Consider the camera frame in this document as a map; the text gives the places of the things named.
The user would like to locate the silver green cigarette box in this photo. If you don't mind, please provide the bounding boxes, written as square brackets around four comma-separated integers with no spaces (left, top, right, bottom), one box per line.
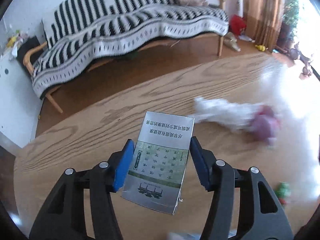
[121,111,194,215]

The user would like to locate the beige slippers on floor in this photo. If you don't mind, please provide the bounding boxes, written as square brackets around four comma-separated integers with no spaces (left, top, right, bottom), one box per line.
[223,32,241,52]

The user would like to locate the purple pink plush toy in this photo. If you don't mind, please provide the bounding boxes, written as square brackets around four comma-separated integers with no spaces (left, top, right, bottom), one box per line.
[249,105,281,146]

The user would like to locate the white cabinet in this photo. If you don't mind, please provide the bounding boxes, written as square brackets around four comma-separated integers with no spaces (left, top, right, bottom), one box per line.
[1,52,43,148]

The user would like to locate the black white striped sofa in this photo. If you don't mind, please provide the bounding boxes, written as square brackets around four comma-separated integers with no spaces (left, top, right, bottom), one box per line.
[26,0,229,98]

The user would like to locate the black speaker box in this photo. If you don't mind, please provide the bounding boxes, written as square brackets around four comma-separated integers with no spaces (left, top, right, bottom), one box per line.
[17,36,44,65]

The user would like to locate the brown curtain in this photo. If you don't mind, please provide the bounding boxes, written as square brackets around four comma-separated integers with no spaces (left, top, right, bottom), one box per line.
[244,0,285,52]

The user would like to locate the potted green plant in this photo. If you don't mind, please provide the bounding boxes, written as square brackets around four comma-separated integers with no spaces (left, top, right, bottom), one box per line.
[277,0,299,50]

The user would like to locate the yellow green snack wrapper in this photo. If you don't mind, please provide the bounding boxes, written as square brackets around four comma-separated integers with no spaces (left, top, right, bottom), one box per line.
[274,182,291,206]

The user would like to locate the red bag on floor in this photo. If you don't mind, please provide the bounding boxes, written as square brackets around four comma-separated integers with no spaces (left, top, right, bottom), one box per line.
[229,15,247,36]

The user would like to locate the yellow toy on floor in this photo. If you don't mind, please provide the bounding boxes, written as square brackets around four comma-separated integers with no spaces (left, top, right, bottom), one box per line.
[255,44,267,52]

